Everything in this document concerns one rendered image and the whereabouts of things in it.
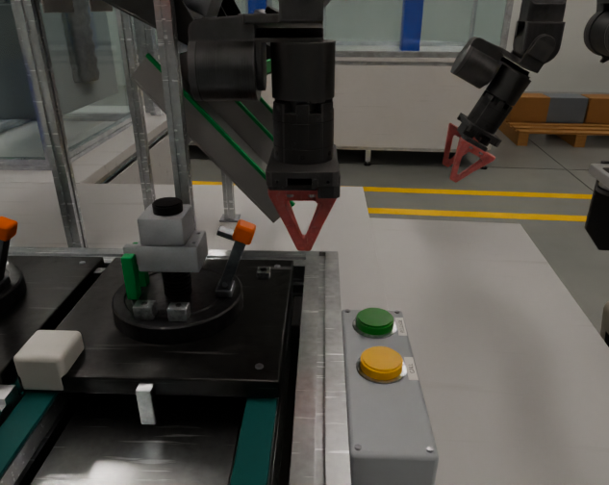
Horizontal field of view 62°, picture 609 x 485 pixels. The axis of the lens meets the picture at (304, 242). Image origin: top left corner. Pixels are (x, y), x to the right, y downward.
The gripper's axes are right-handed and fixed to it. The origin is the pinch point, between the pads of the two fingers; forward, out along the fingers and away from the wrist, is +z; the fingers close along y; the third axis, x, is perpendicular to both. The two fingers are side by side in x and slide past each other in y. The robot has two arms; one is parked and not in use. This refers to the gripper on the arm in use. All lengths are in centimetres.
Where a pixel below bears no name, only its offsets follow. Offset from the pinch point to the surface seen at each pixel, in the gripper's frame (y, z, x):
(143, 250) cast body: 2.0, 0.1, -16.2
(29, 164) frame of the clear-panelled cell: -87, 17, -78
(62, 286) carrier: -4.4, 8.0, -29.1
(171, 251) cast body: 2.1, 0.1, -13.3
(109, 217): -53, 19, -43
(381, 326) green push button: 3.3, 8.1, 8.1
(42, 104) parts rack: -19.5, -10.7, -34.7
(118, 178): -101, 26, -60
